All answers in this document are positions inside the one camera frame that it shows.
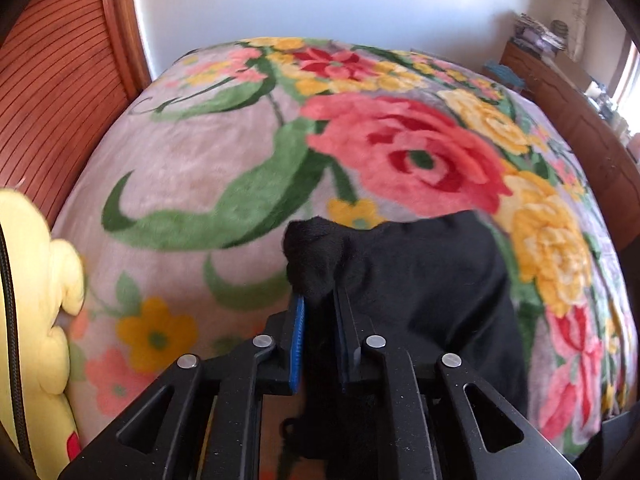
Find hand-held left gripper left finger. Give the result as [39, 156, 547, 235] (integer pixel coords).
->
[56, 293, 308, 480]

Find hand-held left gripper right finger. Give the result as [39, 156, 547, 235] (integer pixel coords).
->
[332, 284, 582, 480]

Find black pants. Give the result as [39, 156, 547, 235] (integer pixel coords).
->
[282, 210, 532, 463]

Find floral blanket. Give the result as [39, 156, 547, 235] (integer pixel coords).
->
[50, 36, 632, 480]

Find yellow plush toy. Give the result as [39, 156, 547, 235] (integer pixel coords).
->
[0, 188, 87, 467]

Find teal woven bag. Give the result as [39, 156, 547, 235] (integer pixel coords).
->
[481, 59, 524, 89]

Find wooden cabinet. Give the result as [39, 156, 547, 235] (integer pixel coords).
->
[499, 40, 640, 257]

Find wooden slatted headboard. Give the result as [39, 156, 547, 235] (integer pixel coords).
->
[0, 0, 154, 227]

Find stack of newspapers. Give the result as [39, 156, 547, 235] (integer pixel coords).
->
[511, 12, 567, 54]

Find wooden framed window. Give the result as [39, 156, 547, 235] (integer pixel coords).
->
[611, 39, 640, 122]

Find pale patterned curtain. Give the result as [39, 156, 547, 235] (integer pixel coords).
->
[569, 0, 594, 62]

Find black braided cable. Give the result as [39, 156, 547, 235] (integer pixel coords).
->
[0, 232, 32, 462]

